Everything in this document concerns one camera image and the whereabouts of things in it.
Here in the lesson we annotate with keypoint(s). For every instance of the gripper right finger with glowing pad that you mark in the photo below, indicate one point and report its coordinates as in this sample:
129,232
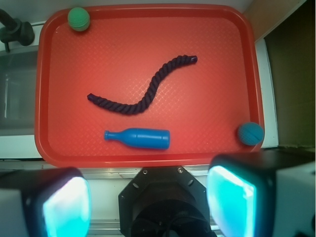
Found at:
269,193

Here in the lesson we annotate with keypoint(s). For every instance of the grey metal sink basin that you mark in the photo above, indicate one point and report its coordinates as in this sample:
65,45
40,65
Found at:
17,93

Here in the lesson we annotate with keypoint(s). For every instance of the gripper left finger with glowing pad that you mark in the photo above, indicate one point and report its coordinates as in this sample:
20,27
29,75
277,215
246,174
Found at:
44,203

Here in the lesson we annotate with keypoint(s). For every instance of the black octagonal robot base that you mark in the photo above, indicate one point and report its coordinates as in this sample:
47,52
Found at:
164,202

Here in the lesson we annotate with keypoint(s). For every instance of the red plastic tray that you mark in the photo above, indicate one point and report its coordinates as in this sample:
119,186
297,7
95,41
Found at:
187,68

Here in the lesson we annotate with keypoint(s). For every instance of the green ridged ball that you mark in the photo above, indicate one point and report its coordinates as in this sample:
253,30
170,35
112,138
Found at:
78,19

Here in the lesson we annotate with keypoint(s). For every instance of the black sink faucet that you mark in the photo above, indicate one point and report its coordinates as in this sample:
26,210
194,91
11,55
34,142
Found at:
15,30

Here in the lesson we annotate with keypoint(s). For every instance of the blue ridged ball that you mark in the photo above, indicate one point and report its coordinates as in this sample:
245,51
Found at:
250,133

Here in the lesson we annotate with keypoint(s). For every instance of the blue plastic bottle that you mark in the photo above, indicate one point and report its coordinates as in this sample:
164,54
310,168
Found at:
141,138

